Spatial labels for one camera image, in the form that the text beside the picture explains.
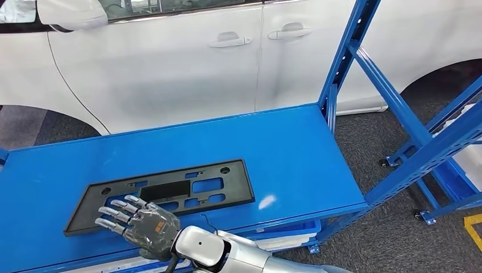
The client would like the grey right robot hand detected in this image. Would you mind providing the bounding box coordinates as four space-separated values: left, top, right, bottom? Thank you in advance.
94 195 182 262

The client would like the black plastic panel part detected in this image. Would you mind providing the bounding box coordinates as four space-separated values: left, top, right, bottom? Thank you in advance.
63 159 256 237

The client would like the blue metal shelf rack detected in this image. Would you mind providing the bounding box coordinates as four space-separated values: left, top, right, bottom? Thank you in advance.
0 0 482 273
380 75 482 226

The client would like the blue plastic crate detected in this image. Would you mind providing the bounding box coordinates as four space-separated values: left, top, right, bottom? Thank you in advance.
256 220 323 243

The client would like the white car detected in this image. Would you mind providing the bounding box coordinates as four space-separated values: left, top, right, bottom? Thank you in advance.
0 0 482 135

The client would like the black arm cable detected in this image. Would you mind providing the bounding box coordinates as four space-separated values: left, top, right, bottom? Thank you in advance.
165 214 220 273

